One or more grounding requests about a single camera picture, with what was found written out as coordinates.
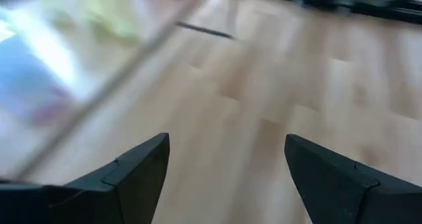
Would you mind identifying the small green pill bottle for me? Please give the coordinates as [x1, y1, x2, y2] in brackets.
[49, 0, 109, 24]
[95, 0, 143, 47]

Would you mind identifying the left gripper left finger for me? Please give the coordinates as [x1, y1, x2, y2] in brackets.
[64, 133, 171, 224]

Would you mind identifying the small clear pill bottle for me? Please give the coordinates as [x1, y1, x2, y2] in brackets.
[0, 6, 87, 126]

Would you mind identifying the wooden shelf with black legs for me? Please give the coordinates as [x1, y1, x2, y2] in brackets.
[0, 0, 237, 182]

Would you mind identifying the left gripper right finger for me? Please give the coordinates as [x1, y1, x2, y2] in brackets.
[284, 134, 406, 224]

